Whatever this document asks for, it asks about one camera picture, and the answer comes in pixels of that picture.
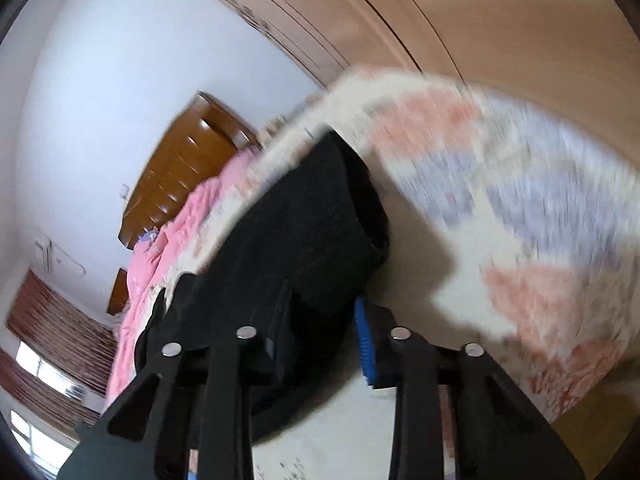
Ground wooden nightstand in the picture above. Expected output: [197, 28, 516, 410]
[107, 268, 132, 316]

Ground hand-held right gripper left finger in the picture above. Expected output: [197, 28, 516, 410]
[57, 282, 294, 480]

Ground pink quilt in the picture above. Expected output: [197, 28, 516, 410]
[102, 152, 262, 411]

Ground white air conditioner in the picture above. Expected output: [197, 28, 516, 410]
[34, 236, 87, 277]

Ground wooden headboard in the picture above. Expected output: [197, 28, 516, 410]
[118, 90, 262, 251]

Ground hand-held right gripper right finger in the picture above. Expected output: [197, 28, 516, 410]
[354, 296, 587, 480]

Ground black pants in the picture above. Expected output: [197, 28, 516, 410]
[134, 129, 392, 452]

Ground wooden wardrobe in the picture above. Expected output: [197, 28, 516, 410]
[165, 0, 640, 173]

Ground floral blanket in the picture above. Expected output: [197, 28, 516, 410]
[170, 67, 640, 480]

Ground window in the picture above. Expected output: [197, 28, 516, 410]
[7, 337, 88, 468]

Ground striped curtain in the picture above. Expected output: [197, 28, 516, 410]
[0, 269, 119, 427]

